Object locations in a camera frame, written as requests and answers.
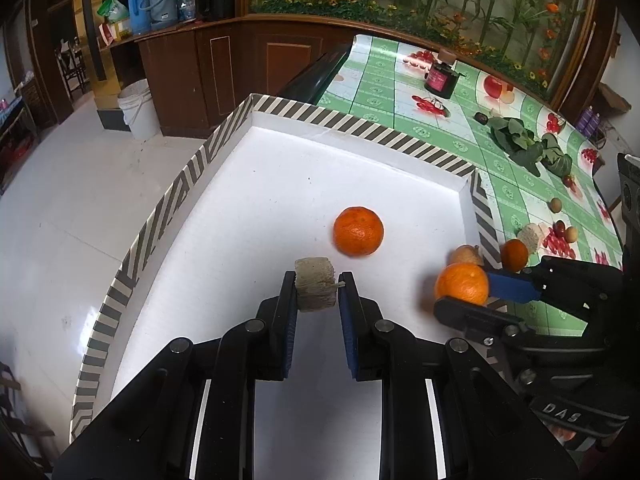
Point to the dark wooden chair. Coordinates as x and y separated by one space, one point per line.
70 66
15 410

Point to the white plastic bucket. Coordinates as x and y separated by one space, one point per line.
140 110

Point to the red and white packet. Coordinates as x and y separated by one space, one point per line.
107 34

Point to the green leafy vegetable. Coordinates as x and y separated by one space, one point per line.
510 135
556 157

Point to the purple bottles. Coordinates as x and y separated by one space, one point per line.
587 121

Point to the green fruit print tablecloth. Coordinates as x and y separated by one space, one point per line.
380 90

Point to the white tray with striped rim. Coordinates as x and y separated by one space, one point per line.
300 185

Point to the green plastic bag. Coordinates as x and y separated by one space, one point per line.
112 9

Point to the pale yellow round fruit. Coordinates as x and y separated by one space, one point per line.
467 254

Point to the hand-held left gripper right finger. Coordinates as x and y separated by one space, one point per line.
348 332

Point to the brown wooden cabinet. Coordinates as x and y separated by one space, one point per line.
225 70

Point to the artificial flower plant display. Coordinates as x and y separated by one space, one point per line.
425 5

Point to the grey blue thermos flask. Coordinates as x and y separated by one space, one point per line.
162 2

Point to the dark jar with pink label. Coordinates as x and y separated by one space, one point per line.
442 79

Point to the small dark round object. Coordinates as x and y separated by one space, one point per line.
481 119

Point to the cluttered side table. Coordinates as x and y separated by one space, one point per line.
15 135

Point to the cardboard box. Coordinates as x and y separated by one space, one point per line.
615 97

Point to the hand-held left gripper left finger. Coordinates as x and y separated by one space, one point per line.
289 332

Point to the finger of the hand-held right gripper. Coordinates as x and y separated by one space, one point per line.
470 317
512 287

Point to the small orange with stem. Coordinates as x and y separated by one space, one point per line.
515 255

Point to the black bench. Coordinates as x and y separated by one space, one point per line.
315 76

